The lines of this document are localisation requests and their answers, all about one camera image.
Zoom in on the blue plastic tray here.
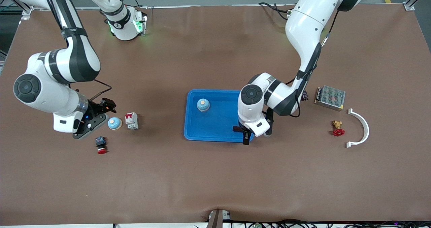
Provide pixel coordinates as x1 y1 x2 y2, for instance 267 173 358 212
184 89 255 143

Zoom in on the white red circuit breaker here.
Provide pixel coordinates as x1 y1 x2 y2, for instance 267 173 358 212
125 112 139 130

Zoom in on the black blue red push button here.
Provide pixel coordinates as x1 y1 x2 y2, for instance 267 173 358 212
95 136 108 155

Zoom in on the brown table mat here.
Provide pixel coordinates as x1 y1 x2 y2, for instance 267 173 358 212
0 4 431 226

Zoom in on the metal mesh power supply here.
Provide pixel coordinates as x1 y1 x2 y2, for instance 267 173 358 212
314 85 346 111

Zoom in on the brass valve red handwheel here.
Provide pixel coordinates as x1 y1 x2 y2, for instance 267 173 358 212
331 120 346 137

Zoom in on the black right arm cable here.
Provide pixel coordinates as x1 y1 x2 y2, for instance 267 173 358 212
88 79 112 102

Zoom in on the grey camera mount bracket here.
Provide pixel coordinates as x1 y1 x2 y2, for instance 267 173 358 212
206 209 232 228

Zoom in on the white curved plastic bracket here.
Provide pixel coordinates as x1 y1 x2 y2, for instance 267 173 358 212
346 108 370 149

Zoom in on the black base cable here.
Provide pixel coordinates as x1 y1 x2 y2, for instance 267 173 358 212
258 2 294 20

